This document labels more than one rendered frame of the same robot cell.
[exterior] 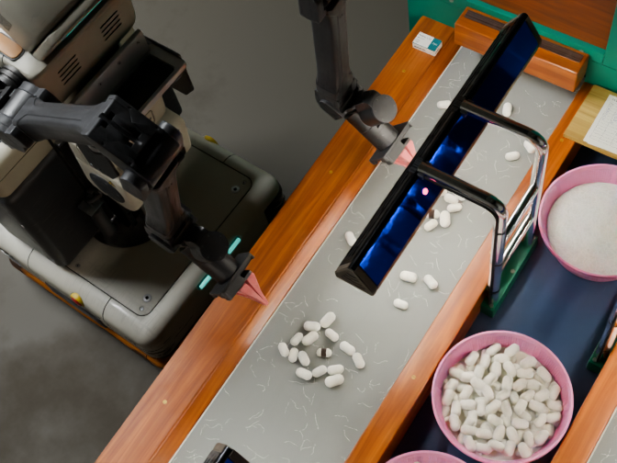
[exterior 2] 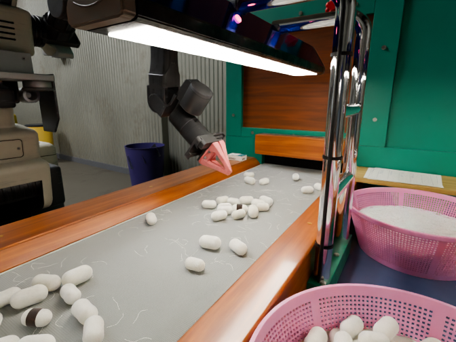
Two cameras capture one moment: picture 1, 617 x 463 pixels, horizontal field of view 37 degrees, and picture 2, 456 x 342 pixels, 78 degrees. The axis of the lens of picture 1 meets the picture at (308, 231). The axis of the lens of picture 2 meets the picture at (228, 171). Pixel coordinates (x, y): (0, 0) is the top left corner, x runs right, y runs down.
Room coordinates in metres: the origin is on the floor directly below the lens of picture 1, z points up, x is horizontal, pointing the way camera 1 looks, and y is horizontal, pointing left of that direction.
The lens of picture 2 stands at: (0.37, -0.09, 0.97)
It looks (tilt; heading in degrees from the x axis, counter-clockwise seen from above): 14 degrees down; 344
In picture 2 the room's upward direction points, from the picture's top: straight up
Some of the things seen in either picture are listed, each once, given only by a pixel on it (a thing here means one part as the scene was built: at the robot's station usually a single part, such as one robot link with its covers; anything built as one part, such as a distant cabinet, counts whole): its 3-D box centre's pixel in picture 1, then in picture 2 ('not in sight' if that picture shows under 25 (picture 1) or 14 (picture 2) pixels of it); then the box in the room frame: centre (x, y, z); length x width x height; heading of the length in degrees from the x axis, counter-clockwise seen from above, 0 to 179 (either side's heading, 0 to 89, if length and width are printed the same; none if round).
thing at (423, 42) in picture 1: (427, 43); (237, 157); (1.33, -0.39, 0.78); 0.06 x 0.04 x 0.02; 42
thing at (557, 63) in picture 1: (519, 48); (298, 146); (1.20, -0.57, 0.83); 0.30 x 0.06 x 0.07; 42
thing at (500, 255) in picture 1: (478, 211); (294, 146); (0.80, -0.33, 0.90); 0.20 x 0.19 x 0.45; 132
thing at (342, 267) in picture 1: (443, 143); (256, 40); (0.87, -0.28, 1.08); 0.62 x 0.08 x 0.07; 132
